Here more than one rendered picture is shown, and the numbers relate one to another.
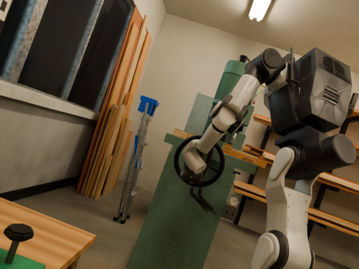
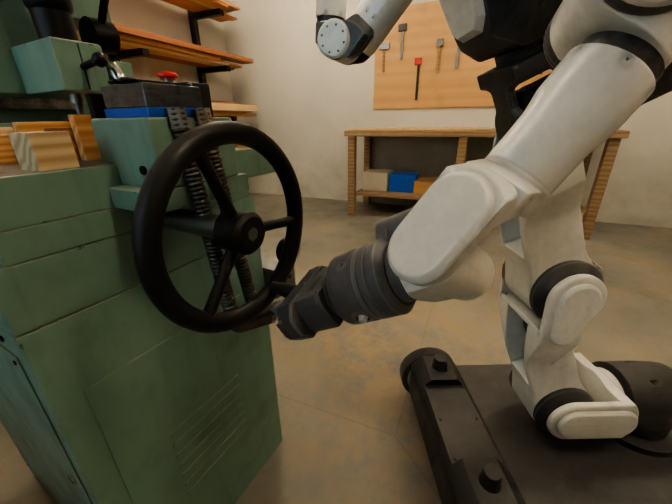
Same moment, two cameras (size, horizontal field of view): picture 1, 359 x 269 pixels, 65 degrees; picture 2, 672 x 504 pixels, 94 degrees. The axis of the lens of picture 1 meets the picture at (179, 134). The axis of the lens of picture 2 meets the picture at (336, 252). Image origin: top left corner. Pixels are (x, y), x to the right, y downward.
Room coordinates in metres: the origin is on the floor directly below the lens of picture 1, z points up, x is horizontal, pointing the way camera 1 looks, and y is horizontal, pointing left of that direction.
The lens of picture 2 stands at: (1.32, 0.21, 0.95)
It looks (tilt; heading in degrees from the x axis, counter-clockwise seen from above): 23 degrees down; 288
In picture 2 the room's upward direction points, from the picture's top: 1 degrees counter-clockwise
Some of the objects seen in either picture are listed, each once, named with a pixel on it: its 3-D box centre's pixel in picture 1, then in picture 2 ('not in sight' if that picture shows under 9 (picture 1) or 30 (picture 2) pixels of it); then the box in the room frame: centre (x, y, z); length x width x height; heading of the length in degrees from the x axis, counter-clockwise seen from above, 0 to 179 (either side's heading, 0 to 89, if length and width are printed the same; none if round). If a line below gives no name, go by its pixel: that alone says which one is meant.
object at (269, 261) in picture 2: (230, 211); (268, 273); (1.71, -0.45, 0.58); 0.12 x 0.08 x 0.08; 168
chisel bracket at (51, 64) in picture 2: not in sight; (65, 75); (1.92, -0.23, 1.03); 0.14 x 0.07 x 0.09; 168
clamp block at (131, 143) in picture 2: (210, 145); (170, 149); (1.71, -0.20, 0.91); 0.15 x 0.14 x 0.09; 78
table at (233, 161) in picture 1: (209, 153); (145, 174); (1.79, -0.22, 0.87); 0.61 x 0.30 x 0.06; 78
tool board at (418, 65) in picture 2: not in sight; (478, 53); (1.05, -3.45, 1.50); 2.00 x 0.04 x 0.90; 175
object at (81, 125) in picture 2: (217, 145); (138, 135); (1.83, -0.26, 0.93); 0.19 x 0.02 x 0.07; 78
